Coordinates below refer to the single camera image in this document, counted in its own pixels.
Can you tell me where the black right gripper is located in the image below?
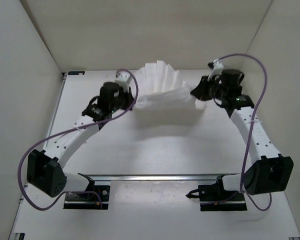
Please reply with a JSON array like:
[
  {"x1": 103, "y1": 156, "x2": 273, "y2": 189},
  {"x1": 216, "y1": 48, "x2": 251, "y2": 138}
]
[{"x1": 189, "y1": 76, "x2": 226, "y2": 103}]

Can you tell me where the white pleated skirt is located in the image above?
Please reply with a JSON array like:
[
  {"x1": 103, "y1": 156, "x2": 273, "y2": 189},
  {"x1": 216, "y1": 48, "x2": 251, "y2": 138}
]
[{"x1": 134, "y1": 60, "x2": 207, "y2": 111}]

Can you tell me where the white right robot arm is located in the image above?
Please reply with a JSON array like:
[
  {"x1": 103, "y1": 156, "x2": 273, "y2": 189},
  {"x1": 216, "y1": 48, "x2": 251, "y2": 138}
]
[{"x1": 191, "y1": 69, "x2": 294, "y2": 200}]

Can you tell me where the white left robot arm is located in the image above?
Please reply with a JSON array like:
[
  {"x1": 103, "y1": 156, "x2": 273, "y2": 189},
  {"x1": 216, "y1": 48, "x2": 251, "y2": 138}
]
[{"x1": 27, "y1": 80, "x2": 134, "y2": 199}]

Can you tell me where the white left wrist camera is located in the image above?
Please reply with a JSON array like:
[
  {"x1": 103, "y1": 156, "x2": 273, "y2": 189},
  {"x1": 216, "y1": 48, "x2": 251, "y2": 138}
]
[{"x1": 114, "y1": 70, "x2": 132, "y2": 92}]

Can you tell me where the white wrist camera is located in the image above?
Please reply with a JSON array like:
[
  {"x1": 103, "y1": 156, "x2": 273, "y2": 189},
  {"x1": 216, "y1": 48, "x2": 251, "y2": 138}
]
[
  {"x1": 114, "y1": 70, "x2": 132, "y2": 92},
  {"x1": 207, "y1": 58, "x2": 224, "y2": 81}
]

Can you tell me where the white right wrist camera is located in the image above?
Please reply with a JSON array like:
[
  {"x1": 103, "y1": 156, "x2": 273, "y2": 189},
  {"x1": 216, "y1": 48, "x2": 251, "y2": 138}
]
[{"x1": 207, "y1": 58, "x2": 224, "y2": 81}]

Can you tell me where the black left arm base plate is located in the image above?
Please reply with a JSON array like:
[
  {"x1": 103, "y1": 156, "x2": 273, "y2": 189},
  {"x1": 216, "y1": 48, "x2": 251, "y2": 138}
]
[{"x1": 63, "y1": 181, "x2": 111, "y2": 210}]

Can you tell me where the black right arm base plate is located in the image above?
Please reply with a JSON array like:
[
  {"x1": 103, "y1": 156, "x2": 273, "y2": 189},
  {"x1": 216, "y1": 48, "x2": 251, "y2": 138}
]
[{"x1": 185, "y1": 183, "x2": 248, "y2": 212}]

